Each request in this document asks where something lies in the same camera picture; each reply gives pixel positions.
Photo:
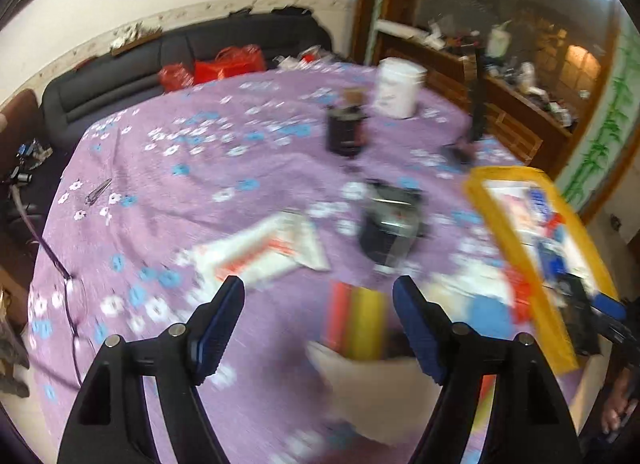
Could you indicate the multicolour foam sheet pack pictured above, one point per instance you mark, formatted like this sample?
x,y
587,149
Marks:
x,y
357,319

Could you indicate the small red plastic bag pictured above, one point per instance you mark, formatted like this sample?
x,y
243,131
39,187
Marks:
x,y
177,78

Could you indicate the yellow cardboard box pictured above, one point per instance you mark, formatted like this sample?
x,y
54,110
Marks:
x,y
495,224

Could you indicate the wooden partition frame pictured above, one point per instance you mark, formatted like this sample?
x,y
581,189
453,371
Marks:
x,y
616,49

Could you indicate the large red plastic bag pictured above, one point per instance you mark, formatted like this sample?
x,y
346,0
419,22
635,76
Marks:
x,y
230,64

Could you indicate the red mesh bag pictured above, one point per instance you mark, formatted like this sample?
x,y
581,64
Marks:
x,y
524,294

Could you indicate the white plastic jar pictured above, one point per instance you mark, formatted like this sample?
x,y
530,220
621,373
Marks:
x,y
397,89

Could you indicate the person's right hand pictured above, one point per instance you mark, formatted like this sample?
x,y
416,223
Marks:
x,y
622,404

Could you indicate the white plastic jug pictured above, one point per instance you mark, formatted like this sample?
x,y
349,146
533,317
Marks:
x,y
497,41

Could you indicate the long white plastic pack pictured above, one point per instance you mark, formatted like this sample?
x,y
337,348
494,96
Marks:
x,y
255,249

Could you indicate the brown side table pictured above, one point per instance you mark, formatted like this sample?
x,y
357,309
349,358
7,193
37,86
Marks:
x,y
20,114

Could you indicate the wooden brick pattern cabinet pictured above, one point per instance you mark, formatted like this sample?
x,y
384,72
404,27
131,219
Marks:
x,y
505,109

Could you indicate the bamboo painted glass panel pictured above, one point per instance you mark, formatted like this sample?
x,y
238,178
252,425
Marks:
x,y
600,144

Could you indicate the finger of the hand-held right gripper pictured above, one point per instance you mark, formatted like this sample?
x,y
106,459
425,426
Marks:
x,y
610,308
582,314

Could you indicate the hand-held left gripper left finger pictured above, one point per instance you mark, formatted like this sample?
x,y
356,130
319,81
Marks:
x,y
220,326

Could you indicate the black cylindrical motor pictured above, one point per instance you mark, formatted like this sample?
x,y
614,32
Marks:
x,y
390,234

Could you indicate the purple floral tablecloth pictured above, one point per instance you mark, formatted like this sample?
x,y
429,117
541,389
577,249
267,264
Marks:
x,y
200,144

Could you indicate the crumpled red plastic bag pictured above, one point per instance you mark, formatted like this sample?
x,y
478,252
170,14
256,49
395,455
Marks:
x,y
555,224

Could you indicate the eyeglasses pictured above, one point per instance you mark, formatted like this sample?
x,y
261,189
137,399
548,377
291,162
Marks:
x,y
70,276

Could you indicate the small red label motor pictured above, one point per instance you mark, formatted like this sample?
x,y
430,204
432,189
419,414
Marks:
x,y
345,129

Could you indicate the cluttered wooden sideboard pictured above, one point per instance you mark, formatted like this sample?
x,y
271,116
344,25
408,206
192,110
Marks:
x,y
530,79

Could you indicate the black smartphone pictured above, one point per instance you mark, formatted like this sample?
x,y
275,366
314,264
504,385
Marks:
x,y
477,94

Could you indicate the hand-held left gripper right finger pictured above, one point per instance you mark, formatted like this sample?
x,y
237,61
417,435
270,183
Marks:
x,y
420,334

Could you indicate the small gadget clutter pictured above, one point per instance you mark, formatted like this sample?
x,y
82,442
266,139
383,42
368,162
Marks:
x,y
30,161

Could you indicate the metal nail clipper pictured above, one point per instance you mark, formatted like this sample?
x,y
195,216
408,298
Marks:
x,y
97,192

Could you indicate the black sofa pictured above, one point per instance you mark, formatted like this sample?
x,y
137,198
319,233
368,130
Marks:
x,y
125,74

